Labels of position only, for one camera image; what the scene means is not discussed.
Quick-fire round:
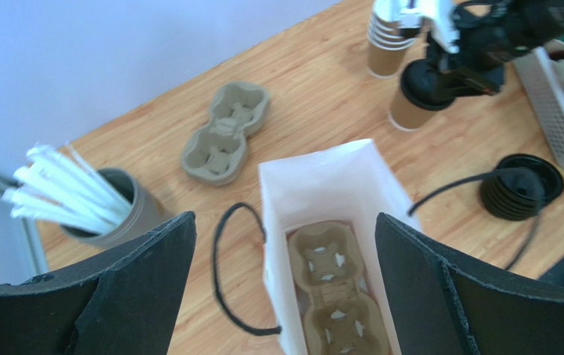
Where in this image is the left aluminium frame post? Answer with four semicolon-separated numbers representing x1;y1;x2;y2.
0;157;49;277

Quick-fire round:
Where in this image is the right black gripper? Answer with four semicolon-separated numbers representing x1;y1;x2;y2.
424;10;529;99

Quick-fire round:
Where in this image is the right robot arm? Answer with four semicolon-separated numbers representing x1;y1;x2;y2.
424;0;564;104

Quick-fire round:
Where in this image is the white laundry basket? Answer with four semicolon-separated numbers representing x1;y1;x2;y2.
513;47;564;168

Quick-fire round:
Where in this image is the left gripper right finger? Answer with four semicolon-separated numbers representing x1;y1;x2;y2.
375;213;564;354

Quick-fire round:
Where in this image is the pulp cup carrier tray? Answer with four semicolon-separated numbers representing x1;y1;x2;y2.
288;221;391;354

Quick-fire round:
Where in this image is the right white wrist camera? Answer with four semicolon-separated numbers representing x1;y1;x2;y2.
390;0;460;54

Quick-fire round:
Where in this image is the single black cup lid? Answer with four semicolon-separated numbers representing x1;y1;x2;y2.
400;60;456;112

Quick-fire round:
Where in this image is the stack of black lids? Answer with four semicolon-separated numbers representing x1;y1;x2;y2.
479;154;564;221

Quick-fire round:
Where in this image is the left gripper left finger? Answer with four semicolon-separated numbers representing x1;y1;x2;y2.
0;212;197;354

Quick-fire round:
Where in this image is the orange paper bag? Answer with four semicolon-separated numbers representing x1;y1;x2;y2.
211;138;544;355

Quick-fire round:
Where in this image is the stack of paper cups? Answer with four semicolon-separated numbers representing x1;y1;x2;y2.
367;1;417;79

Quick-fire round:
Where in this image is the grey straw holder cup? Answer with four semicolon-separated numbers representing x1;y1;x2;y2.
61;167;175;249

